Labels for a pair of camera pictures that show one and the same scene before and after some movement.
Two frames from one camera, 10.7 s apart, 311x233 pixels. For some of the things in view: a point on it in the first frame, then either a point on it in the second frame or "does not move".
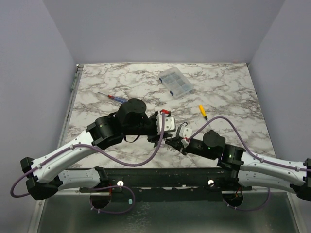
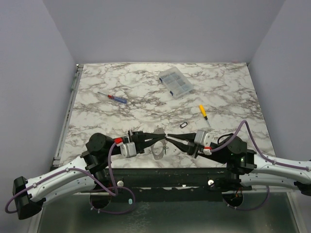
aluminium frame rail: (67, 120) does not move
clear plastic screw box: (176, 83) does not move
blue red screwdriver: (116, 98) does not move
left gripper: (155, 138) -> (140, 138)
